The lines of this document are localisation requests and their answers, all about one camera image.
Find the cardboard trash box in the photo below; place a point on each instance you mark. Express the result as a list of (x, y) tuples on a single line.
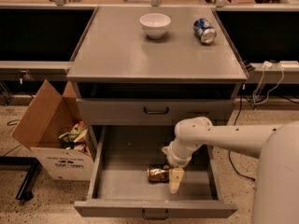
[(50, 114)]

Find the crushed orange can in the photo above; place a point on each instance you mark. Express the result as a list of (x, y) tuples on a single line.
[(158, 173)]

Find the grey drawer cabinet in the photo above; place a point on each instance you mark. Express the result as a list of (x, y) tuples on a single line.
[(117, 60)]

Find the white ceramic bowl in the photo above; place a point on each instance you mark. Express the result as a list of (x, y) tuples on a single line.
[(155, 25)]

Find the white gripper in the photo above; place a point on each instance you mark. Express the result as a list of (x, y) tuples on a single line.
[(176, 159)]

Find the white power strip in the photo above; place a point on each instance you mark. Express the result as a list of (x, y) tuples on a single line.
[(289, 64)]

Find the black metal table leg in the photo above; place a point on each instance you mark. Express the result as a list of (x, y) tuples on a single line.
[(28, 164)]

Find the crumpled trash in box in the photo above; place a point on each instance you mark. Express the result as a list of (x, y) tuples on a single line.
[(76, 138)]

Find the open grey middle drawer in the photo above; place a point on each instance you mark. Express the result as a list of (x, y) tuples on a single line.
[(120, 187)]

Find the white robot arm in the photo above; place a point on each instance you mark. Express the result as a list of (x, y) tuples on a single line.
[(276, 196)]

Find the closed grey top drawer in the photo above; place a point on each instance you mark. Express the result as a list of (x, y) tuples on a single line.
[(119, 111)]

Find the blue soda can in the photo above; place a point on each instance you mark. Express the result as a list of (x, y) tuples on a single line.
[(204, 31)]

